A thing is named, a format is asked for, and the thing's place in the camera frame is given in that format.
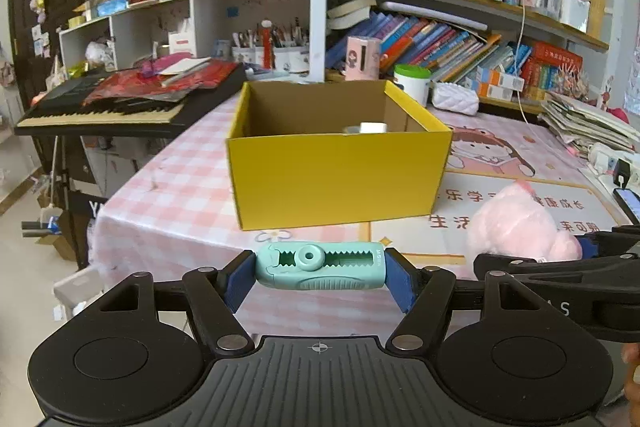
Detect keyboard stand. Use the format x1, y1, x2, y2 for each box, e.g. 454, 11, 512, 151
50, 134, 96, 270

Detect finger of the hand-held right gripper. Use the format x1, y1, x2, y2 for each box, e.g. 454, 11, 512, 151
474, 252, 640, 290
580, 229, 640, 259

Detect black electric keyboard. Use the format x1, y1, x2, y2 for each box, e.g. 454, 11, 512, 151
14, 64, 248, 136

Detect white cubby shelf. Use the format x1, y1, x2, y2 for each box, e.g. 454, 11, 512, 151
59, 0, 311, 72

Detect black smartphone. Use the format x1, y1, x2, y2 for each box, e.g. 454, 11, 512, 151
612, 188, 640, 224

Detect white pen holder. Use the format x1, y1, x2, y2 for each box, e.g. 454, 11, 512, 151
272, 24, 309, 74
231, 29, 260, 68

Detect yellow cardboard box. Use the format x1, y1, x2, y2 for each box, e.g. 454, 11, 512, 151
225, 79, 453, 232

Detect white cable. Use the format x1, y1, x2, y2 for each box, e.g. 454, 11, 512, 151
501, 0, 532, 124

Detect red boxed book set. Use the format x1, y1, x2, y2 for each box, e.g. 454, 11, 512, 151
520, 41, 584, 102

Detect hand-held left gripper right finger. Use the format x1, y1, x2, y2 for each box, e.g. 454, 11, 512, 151
385, 247, 568, 353

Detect white power strip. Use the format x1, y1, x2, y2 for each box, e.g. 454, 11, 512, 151
587, 142, 640, 174

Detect white booklet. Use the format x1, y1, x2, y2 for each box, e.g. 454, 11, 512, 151
150, 54, 211, 76

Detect pink checked tablecloth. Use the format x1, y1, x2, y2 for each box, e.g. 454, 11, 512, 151
87, 94, 640, 338

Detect row of leaning blue books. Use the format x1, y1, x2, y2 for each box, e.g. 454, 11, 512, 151
327, 12, 532, 88

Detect white quilted pouch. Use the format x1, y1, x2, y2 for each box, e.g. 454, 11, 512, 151
431, 83, 480, 116

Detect stack of newspapers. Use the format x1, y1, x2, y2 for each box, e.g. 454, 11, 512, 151
540, 92, 640, 158

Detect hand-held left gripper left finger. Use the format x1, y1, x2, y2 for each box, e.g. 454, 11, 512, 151
97, 249, 257, 356

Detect orange white small boxes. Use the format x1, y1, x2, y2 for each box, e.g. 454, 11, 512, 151
475, 67, 527, 101

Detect person's right hand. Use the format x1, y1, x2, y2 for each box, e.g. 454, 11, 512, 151
622, 342, 640, 408

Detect red papers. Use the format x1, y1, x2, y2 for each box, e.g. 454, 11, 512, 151
82, 61, 241, 101

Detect pink plush pig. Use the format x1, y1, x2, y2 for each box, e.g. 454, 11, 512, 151
465, 181, 583, 264

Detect crumpled plastic bag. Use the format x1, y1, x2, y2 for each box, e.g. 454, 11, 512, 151
85, 39, 116, 70

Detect teal correction tape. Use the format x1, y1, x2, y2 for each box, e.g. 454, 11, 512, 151
255, 242, 388, 292

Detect white box red label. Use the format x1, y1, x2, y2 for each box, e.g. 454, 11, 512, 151
168, 31, 196, 56

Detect white jar green lid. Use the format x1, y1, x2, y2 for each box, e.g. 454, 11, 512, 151
393, 64, 432, 108

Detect pink cartoon box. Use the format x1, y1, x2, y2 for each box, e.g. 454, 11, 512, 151
346, 36, 383, 81

